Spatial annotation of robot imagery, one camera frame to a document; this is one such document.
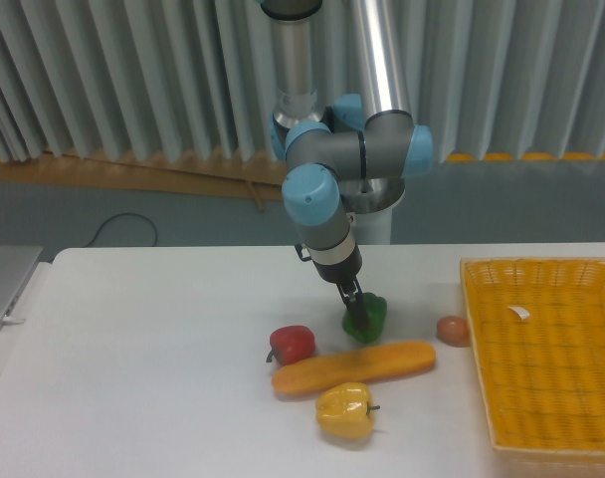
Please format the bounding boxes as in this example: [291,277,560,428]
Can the brown cardboard sheet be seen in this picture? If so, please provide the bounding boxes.
[0,147,287,210]

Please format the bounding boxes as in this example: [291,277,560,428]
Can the yellow bell pepper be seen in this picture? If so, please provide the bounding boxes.
[315,382,380,439]

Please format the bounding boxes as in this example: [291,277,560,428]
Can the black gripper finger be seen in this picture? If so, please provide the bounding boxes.
[337,281,369,330]

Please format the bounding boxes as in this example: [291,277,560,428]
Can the black floor cable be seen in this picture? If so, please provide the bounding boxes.
[81,212,159,249]

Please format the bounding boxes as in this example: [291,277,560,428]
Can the silver laptop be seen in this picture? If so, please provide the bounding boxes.
[0,245,43,330]

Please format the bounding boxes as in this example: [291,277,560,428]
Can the green bell pepper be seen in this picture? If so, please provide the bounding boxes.
[341,292,387,345]

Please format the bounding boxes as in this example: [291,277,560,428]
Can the orange bread loaf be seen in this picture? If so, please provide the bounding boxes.
[271,341,437,396]

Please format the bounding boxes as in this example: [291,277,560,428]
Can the white paper tag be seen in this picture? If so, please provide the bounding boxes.
[507,306,530,321]

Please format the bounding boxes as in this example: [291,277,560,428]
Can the brown egg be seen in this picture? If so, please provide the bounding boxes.
[436,316,470,347]

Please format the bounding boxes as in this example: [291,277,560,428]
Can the red bell pepper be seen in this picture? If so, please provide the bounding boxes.
[266,325,315,365]

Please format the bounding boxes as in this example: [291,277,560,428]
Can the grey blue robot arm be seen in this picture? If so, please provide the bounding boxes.
[260,1,434,330]

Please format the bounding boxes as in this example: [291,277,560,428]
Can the grey pleated curtain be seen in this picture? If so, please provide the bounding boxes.
[0,1,605,161]

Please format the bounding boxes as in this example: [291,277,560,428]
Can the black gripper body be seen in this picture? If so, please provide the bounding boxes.
[313,253,362,289]

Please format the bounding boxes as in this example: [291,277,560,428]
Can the yellow wicker basket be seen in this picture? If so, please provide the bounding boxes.
[460,257,605,460]

